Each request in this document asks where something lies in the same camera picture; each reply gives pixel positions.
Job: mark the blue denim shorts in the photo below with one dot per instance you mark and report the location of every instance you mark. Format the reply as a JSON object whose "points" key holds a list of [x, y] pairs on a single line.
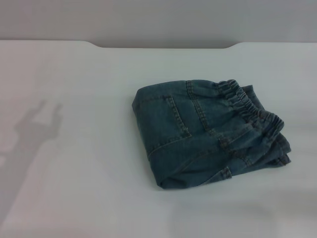
{"points": [[203, 134]]}

